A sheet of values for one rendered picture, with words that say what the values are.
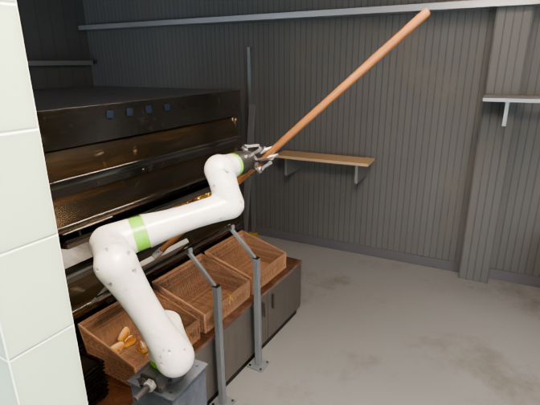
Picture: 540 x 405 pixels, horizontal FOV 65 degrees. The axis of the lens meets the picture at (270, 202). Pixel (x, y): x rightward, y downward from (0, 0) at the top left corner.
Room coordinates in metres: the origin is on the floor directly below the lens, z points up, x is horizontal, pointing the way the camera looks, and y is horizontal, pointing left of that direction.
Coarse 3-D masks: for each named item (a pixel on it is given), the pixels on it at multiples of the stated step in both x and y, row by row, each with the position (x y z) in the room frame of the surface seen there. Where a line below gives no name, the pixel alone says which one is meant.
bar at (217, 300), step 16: (208, 240) 2.74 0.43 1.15; (240, 240) 2.93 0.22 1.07; (176, 256) 2.46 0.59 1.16; (192, 256) 2.55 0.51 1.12; (256, 256) 2.89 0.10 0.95; (144, 272) 2.23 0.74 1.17; (256, 272) 2.85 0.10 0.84; (256, 288) 2.85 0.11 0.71; (256, 304) 2.85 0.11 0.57; (256, 320) 2.86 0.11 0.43; (256, 336) 2.86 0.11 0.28; (256, 352) 2.86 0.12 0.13; (224, 368) 2.47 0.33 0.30; (256, 368) 2.82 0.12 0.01; (224, 384) 2.46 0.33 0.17; (224, 400) 2.45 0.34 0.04
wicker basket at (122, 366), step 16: (112, 304) 2.42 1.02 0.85; (96, 320) 2.29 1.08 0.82; (112, 320) 2.38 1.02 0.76; (128, 320) 2.46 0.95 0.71; (192, 320) 2.44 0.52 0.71; (96, 336) 2.26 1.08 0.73; (192, 336) 2.36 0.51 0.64; (96, 352) 2.12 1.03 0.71; (112, 352) 2.04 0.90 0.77; (128, 352) 2.28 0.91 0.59; (112, 368) 2.06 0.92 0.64; (128, 368) 1.98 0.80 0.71; (128, 384) 1.99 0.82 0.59
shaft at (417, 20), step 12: (420, 12) 1.49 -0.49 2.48; (408, 24) 1.51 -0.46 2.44; (396, 36) 1.53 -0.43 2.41; (384, 48) 1.54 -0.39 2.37; (372, 60) 1.56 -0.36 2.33; (360, 72) 1.59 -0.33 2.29; (348, 84) 1.61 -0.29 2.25; (336, 96) 1.64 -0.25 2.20; (324, 108) 1.67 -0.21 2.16; (312, 120) 1.70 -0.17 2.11; (288, 132) 1.74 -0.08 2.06; (276, 144) 1.76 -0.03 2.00; (264, 156) 1.79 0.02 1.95; (240, 180) 1.86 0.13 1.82; (168, 240) 2.11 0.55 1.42
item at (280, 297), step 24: (288, 264) 3.50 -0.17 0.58; (264, 288) 3.07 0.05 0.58; (288, 288) 3.39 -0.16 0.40; (240, 312) 2.74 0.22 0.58; (264, 312) 3.00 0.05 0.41; (288, 312) 3.39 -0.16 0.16; (240, 336) 2.74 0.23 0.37; (264, 336) 3.03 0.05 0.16; (216, 360) 2.48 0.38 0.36; (240, 360) 2.73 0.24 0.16; (120, 384) 2.00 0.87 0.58; (216, 384) 2.47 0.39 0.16
